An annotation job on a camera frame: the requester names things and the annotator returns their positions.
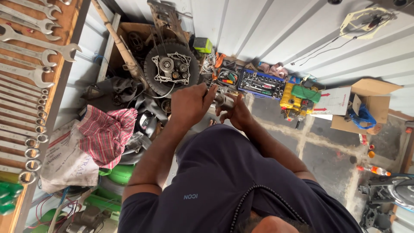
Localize bamboo stick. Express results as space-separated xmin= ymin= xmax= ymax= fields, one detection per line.
xmin=91 ymin=0 xmax=150 ymax=90

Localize person's left hand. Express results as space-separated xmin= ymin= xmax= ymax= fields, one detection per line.
xmin=170 ymin=82 xmax=219 ymax=131

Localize white printed sack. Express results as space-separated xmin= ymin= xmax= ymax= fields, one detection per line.
xmin=39 ymin=119 xmax=100 ymax=194

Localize grey metal cylinder part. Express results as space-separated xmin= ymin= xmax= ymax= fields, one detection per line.
xmin=212 ymin=93 xmax=235 ymax=110

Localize red checked cloth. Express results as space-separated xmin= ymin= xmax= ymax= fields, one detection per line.
xmin=78 ymin=104 xmax=138 ymax=170

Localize blue socket set case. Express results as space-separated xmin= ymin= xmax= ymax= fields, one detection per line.
xmin=237 ymin=68 xmax=287 ymax=99

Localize person's right hand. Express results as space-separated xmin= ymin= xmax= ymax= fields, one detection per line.
xmin=216 ymin=94 xmax=257 ymax=132

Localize open brown cardboard box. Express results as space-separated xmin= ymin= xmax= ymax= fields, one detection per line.
xmin=331 ymin=78 xmax=403 ymax=135

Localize row of steel wrenches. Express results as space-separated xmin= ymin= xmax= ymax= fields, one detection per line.
xmin=0 ymin=0 xmax=82 ymax=185

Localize grey engine part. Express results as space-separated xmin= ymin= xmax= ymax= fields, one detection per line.
xmin=56 ymin=206 xmax=107 ymax=233

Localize yellow power tool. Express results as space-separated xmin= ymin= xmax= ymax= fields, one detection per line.
xmin=279 ymin=83 xmax=316 ymax=129

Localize black scooter tyre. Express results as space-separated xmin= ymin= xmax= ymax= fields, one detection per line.
xmin=144 ymin=42 xmax=200 ymax=98

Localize heap of black scooter panels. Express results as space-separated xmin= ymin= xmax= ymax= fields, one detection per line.
xmin=80 ymin=76 xmax=169 ymax=165

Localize blue plastic bag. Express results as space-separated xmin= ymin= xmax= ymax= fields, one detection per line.
xmin=348 ymin=104 xmax=377 ymax=130

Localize rusty metal frame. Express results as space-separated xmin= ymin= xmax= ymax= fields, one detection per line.
xmin=146 ymin=0 xmax=192 ymax=46

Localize green plastic scooter panels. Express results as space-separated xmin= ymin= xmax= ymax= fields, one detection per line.
xmin=82 ymin=163 xmax=136 ymax=224

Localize brown cardboard box of parts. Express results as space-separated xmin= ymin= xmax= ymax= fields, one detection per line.
xmin=108 ymin=22 xmax=191 ymax=78

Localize white engine gear casing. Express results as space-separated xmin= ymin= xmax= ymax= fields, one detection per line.
xmin=151 ymin=52 xmax=192 ymax=86

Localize green screwdriver handles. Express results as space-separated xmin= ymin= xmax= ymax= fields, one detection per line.
xmin=0 ymin=181 xmax=25 ymax=217

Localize pale gasket hanging on wall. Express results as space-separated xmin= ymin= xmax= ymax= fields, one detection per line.
xmin=339 ymin=6 xmax=398 ymax=41

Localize pink rag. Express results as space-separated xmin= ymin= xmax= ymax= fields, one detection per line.
xmin=258 ymin=62 xmax=289 ymax=79

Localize wooden tool board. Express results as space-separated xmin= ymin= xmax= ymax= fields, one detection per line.
xmin=0 ymin=0 xmax=92 ymax=233

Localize small green box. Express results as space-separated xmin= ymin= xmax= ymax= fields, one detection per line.
xmin=193 ymin=37 xmax=213 ymax=54

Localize green plastic case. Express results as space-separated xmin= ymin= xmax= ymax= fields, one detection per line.
xmin=290 ymin=84 xmax=321 ymax=104

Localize bundle of coloured wires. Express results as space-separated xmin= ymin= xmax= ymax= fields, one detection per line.
xmin=27 ymin=191 xmax=85 ymax=231

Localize orange capped plastic bottle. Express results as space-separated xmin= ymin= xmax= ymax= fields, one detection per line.
xmin=356 ymin=164 xmax=392 ymax=177

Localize white carton with red arrows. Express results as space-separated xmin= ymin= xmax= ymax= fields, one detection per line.
xmin=310 ymin=86 xmax=352 ymax=121

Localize grey scooter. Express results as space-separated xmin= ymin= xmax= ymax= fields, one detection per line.
xmin=358 ymin=175 xmax=414 ymax=231

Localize small black tool tray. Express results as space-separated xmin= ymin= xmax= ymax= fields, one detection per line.
xmin=217 ymin=67 xmax=240 ymax=87

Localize grey metal rail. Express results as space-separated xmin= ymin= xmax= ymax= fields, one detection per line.
xmin=96 ymin=13 xmax=122 ymax=83

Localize person's dark blue shirt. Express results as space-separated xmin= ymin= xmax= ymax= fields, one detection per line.
xmin=117 ymin=124 xmax=363 ymax=233

